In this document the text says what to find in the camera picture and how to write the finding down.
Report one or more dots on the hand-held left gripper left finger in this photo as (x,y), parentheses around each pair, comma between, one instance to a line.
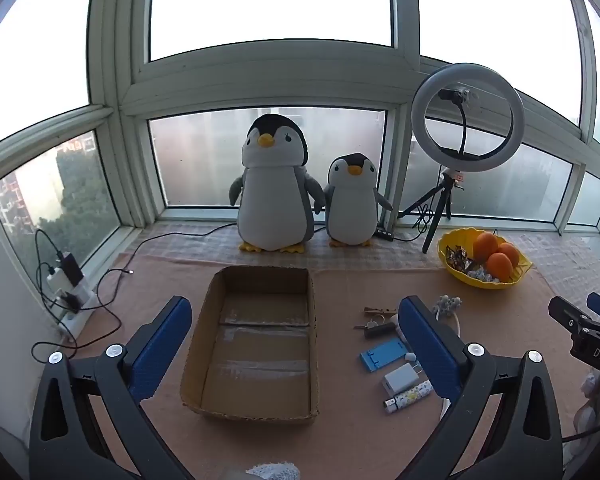
(162,345)

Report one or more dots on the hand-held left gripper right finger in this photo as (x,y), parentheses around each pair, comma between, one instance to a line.
(430,350)

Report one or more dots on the white plug charger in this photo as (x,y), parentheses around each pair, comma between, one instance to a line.
(400,379)

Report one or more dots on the white massager with grey balls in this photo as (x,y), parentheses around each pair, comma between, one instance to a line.
(447,305)

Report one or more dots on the white patterned lighter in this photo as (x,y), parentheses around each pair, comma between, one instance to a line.
(410,396)

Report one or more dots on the wooden clothespin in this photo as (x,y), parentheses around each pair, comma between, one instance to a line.
(380,311)

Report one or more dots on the cardboard box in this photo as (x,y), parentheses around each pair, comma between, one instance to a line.
(260,350)

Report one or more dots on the blue phone stand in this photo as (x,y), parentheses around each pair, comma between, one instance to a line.
(382,355)

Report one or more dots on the white crumpled cloth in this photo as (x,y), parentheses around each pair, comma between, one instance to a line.
(587,410)

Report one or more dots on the yellow plastic bowl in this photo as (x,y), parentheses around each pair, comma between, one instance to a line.
(460,277)

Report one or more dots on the wrapped candies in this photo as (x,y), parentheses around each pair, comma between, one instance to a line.
(480,275)

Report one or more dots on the white power strip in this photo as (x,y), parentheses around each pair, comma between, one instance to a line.
(80,300)

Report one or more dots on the plaid cloth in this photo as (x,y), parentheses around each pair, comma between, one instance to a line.
(190,252)

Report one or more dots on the brown snack packet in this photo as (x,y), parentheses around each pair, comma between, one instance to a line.
(457,257)

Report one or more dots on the small black plug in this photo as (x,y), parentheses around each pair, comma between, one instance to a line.
(70,300)

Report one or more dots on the black power adapter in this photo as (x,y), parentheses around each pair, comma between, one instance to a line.
(70,267)

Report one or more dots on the white power adapter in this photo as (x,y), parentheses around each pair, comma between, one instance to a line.
(57,280)

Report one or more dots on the small penguin plush toy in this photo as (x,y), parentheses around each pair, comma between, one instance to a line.
(351,205)

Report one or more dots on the white lace cloth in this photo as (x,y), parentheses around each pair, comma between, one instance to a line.
(272,472)

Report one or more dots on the large penguin plush toy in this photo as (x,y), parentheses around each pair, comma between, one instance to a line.
(272,195)

